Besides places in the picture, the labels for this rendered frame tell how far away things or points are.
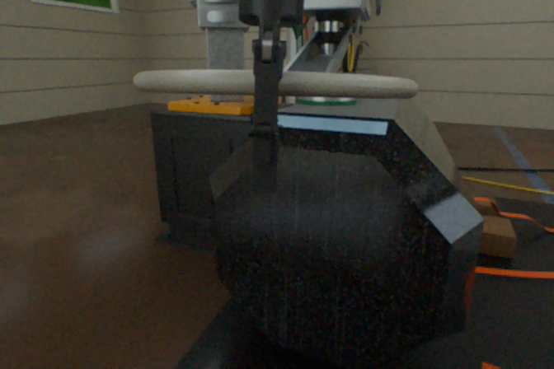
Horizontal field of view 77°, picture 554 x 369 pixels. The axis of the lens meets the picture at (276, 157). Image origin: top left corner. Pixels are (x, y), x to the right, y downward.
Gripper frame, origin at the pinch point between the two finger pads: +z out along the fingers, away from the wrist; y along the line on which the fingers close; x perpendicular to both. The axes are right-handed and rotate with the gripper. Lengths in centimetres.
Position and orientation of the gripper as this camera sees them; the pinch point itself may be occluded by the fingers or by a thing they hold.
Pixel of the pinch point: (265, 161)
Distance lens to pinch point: 44.1
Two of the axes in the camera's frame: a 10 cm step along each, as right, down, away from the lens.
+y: 0.2, -2.1, 9.8
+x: -10.0, -0.5, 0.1
